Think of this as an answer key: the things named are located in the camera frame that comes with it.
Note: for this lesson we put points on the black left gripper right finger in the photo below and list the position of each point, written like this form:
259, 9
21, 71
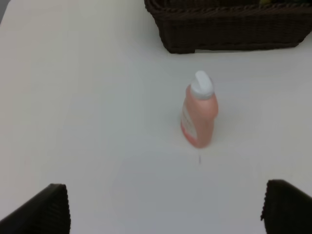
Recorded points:
286, 209

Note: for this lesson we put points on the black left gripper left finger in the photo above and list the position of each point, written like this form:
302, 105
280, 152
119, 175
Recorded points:
47, 212

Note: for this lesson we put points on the pink bottle white cap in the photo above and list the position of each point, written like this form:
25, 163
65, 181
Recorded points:
199, 110

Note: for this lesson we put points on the dark brown wicker basket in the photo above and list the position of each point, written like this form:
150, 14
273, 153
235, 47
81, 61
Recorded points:
230, 25

